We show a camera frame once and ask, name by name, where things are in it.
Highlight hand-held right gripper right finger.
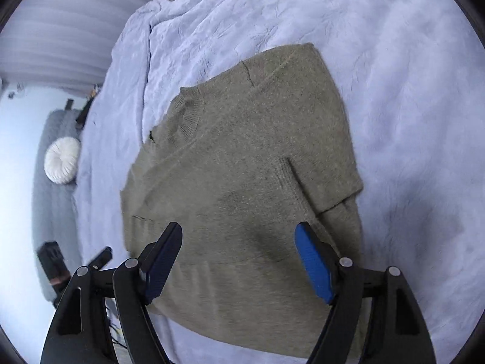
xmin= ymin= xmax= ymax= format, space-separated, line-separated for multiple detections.
xmin=295 ymin=222 xmax=436 ymax=364

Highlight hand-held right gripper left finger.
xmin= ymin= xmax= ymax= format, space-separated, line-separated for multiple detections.
xmin=40 ymin=222 xmax=183 ymax=364

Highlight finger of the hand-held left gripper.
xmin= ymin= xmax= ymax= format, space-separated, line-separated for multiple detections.
xmin=86 ymin=247 xmax=113 ymax=271

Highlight olive knit sweater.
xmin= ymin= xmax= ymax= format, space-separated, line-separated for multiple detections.
xmin=120 ymin=43 xmax=365 ymax=359

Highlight grey quilted sofa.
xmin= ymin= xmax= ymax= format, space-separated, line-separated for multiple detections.
xmin=32 ymin=109 xmax=86 ymax=304

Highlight white round pillow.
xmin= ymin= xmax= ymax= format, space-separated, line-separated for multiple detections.
xmin=44 ymin=138 xmax=81 ymax=185

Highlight black object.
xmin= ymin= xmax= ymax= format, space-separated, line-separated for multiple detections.
xmin=64 ymin=94 xmax=97 ymax=126

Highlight lavender plush blanket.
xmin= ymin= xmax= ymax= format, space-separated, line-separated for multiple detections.
xmin=72 ymin=0 xmax=485 ymax=364

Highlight pale pleated curtain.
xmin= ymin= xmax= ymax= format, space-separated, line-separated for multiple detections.
xmin=0 ymin=0 xmax=163 ymax=95

